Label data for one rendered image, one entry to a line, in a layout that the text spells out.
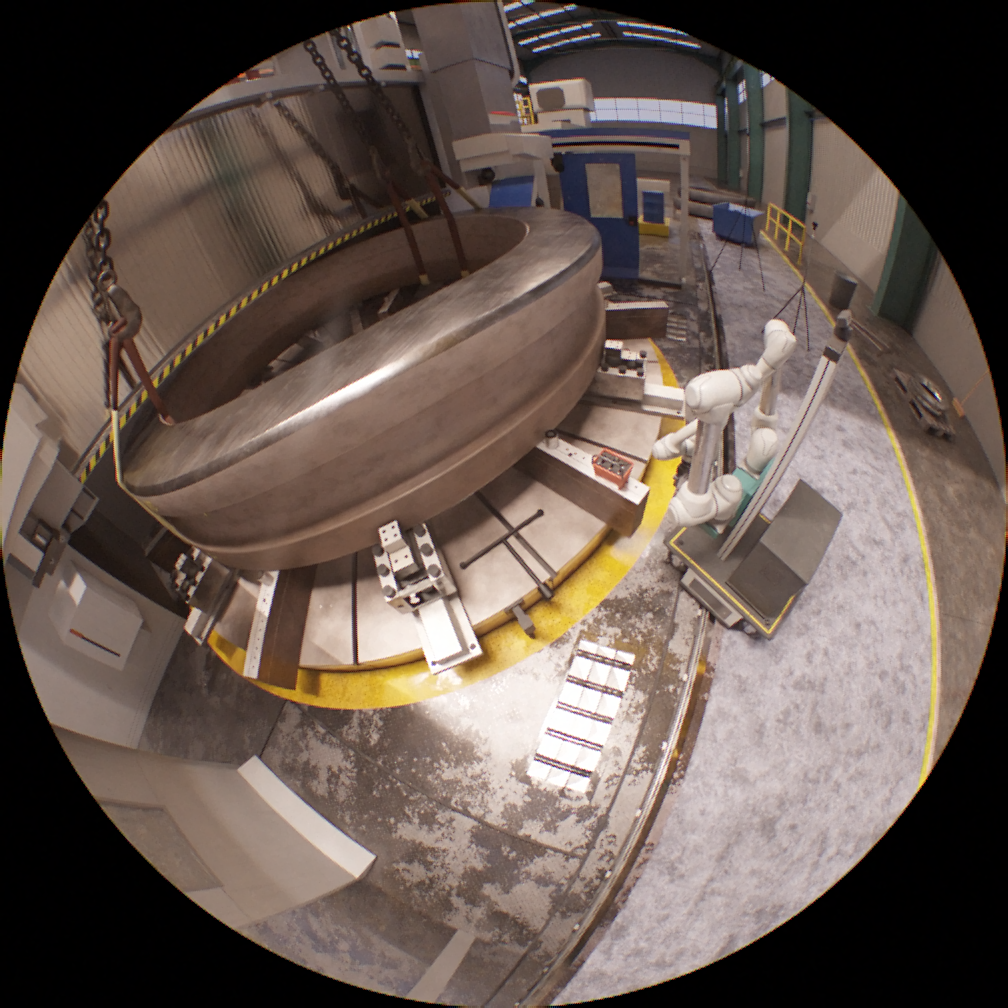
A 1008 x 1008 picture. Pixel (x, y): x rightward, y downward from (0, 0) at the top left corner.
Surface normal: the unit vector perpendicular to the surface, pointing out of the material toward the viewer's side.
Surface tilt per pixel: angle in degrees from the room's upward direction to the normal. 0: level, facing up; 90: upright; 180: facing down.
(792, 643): 0
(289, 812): 37
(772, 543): 0
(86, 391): 90
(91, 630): 90
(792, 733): 0
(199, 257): 90
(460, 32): 90
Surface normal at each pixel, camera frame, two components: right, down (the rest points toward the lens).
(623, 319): 0.03, 0.82
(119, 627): 0.91, 0.23
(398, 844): -0.18, -0.57
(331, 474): 0.34, 0.73
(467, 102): -0.39, 0.79
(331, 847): 0.09, -0.93
